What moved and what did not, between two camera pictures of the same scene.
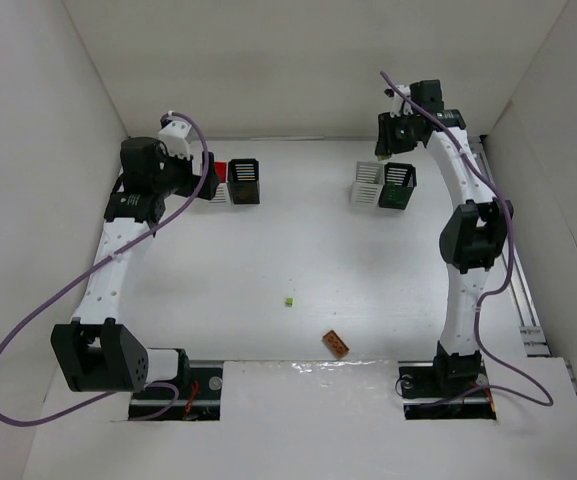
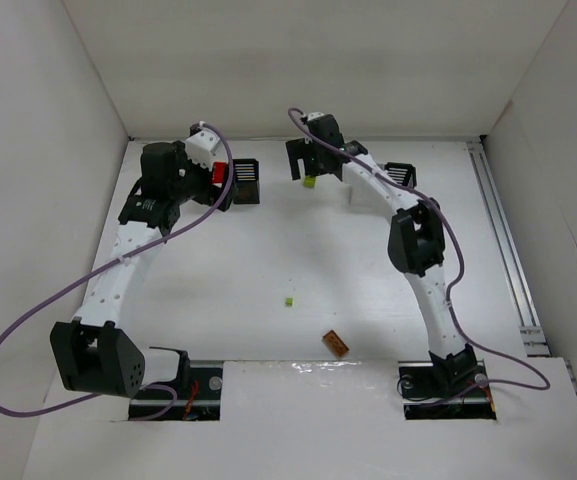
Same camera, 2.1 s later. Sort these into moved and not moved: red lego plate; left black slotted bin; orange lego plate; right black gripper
Moved: right black gripper
Not moved: left black slotted bin; orange lego plate; red lego plate
